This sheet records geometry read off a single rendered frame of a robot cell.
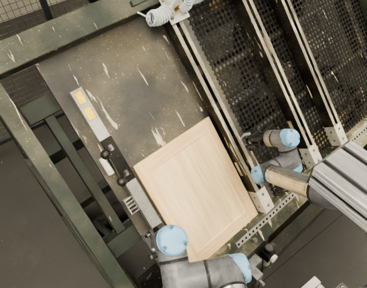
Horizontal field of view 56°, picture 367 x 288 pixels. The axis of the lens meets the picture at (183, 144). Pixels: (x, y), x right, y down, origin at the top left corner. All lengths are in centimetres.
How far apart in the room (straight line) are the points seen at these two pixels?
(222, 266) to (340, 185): 44
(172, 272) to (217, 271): 11
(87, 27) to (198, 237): 101
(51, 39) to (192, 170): 79
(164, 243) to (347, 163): 47
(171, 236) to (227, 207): 87
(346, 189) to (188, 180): 110
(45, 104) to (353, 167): 116
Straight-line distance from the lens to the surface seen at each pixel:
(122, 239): 155
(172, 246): 87
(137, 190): 145
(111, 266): 148
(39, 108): 145
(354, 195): 55
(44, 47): 135
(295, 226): 265
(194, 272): 89
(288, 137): 143
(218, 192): 166
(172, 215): 156
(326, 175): 55
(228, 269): 89
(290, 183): 126
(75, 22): 140
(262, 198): 175
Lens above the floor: 245
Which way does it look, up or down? 48 degrees down
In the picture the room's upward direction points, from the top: 5 degrees counter-clockwise
